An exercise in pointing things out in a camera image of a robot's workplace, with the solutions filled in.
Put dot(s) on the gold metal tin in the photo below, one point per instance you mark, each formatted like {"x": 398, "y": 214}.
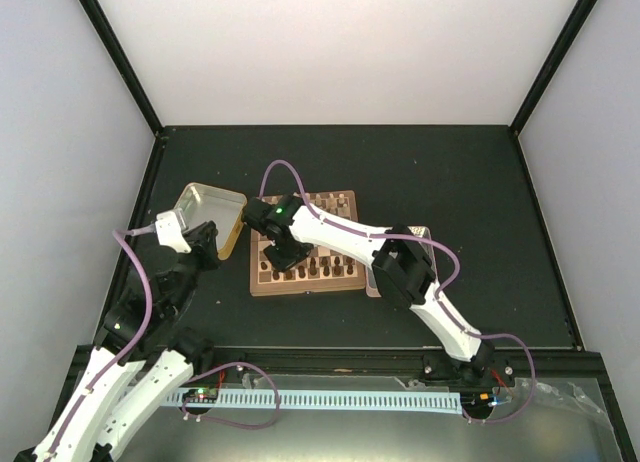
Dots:
{"x": 202, "y": 203}

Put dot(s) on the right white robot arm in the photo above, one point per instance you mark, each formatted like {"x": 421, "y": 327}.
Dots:
{"x": 403, "y": 271}

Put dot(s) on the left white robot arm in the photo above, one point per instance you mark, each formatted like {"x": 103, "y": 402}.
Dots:
{"x": 138, "y": 356}

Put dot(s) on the right circuit board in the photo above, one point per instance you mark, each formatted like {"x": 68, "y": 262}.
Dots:
{"x": 484, "y": 399}

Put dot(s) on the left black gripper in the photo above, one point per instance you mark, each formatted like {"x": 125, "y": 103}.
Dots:
{"x": 198, "y": 235}

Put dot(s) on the black frame post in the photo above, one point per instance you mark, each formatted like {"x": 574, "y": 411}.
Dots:
{"x": 111, "y": 43}
{"x": 559, "y": 50}

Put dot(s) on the wooden chess board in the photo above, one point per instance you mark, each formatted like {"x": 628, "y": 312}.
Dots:
{"x": 340, "y": 203}

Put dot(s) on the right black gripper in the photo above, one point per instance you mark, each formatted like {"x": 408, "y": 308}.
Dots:
{"x": 282, "y": 263}

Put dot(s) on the left circuit board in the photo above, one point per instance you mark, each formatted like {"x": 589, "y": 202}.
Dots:
{"x": 200, "y": 395}

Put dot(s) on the right black frame post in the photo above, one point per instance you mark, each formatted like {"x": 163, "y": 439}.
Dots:
{"x": 559, "y": 50}

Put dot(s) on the white slotted cable duct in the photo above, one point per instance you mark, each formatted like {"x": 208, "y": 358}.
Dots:
{"x": 331, "y": 400}

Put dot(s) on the left black frame post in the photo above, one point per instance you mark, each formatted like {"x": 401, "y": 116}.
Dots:
{"x": 111, "y": 43}

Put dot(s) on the circuit board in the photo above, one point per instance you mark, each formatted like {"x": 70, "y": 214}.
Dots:
{"x": 484, "y": 399}
{"x": 200, "y": 395}

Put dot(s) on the pink metal tin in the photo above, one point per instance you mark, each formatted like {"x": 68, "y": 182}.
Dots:
{"x": 418, "y": 231}

